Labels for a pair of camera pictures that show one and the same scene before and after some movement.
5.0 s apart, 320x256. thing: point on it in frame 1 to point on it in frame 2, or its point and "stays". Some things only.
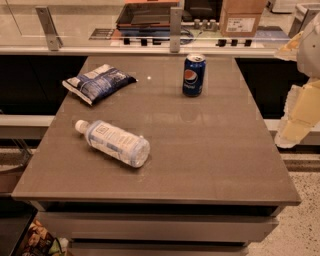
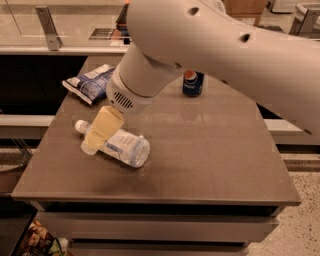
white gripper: [310, 53] to [128, 97]
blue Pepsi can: [194, 73] stays
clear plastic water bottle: [116, 142] stays
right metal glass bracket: [305, 13] stays
